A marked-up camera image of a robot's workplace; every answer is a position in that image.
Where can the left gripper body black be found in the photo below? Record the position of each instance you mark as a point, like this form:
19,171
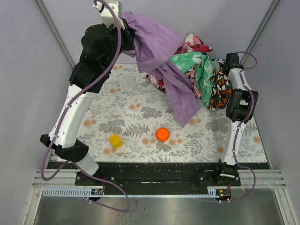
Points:
128,37

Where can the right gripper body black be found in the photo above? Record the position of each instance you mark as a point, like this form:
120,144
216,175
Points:
228,68

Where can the black orange camouflage cloth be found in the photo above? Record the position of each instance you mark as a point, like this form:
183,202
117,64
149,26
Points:
221,91

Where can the purple polo shirt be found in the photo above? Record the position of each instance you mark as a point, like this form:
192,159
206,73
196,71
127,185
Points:
154,45

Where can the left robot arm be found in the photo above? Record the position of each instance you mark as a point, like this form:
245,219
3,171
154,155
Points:
101,46

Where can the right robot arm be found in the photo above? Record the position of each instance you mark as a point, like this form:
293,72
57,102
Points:
239,112

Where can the blue white patterned cloth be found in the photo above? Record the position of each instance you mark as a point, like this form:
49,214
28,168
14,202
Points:
214,59

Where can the green white tie-dye cloth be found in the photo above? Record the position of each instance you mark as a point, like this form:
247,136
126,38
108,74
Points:
202,71

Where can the pink red patterned cloth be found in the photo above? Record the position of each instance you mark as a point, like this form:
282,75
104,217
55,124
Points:
192,44

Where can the green plastic cup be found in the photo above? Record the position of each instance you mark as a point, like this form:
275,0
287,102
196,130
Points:
93,90

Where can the floral table mat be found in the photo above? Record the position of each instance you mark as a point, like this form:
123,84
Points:
130,106

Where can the orange plastic ball toy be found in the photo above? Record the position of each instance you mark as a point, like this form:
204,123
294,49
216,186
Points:
162,134

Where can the yellow toy block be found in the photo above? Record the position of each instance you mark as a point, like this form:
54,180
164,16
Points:
115,141

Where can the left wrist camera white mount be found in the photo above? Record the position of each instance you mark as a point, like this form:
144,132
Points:
110,12

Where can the right aluminium frame post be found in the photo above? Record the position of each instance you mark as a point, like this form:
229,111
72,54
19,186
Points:
273,6

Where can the aluminium frame post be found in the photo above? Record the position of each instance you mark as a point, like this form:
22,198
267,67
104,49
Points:
273,6
50,23

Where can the left aluminium frame post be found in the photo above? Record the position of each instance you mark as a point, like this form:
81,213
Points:
50,23

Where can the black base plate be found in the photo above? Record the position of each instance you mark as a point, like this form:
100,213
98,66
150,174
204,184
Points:
175,177

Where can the white cable duct rail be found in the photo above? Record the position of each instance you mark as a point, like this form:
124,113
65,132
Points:
205,192

